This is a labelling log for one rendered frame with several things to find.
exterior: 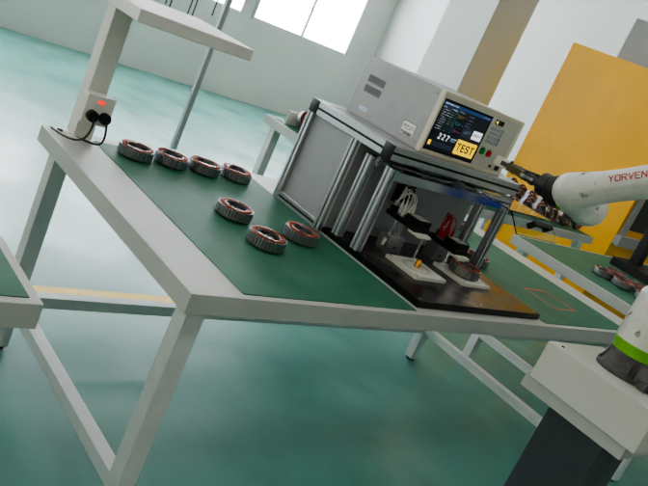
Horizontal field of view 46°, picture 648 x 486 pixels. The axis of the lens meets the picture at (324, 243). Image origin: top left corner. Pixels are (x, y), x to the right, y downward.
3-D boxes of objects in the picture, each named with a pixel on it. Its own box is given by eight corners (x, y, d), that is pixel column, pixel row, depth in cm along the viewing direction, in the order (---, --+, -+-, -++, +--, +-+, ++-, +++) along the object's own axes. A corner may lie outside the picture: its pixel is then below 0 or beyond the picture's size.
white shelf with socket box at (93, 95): (199, 192, 234) (255, 50, 222) (85, 170, 209) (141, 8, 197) (151, 148, 258) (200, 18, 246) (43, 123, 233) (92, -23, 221)
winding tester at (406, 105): (498, 176, 270) (526, 122, 265) (418, 151, 240) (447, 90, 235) (425, 136, 297) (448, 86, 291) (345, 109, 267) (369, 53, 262)
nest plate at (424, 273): (445, 283, 246) (446, 281, 246) (415, 280, 236) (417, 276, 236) (415, 261, 257) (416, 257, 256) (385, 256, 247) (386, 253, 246)
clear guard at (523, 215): (555, 244, 258) (564, 228, 257) (516, 234, 242) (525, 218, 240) (487, 202, 281) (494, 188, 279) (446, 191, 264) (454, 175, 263)
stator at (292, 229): (305, 234, 239) (310, 224, 238) (322, 251, 231) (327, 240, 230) (275, 228, 232) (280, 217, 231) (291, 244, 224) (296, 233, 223)
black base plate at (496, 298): (537, 319, 262) (540, 313, 261) (417, 308, 219) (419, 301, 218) (445, 255, 294) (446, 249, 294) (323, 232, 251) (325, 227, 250)
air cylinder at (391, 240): (398, 254, 257) (406, 239, 256) (384, 251, 252) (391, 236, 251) (390, 247, 261) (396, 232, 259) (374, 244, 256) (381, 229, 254)
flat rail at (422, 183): (504, 210, 276) (508, 202, 275) (389, 179, 234) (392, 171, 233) (501, 208, 277) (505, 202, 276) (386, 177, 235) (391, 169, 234)
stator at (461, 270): (483, 283, 263) (488, 274, 262) (464, 281, 255) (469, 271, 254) (460, 267, 270) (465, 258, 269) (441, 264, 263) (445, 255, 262)
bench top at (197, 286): (641, 345, 314) (648, 335, 312) (183, 313, 164) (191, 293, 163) (469, 233, 383) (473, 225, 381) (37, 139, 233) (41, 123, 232)
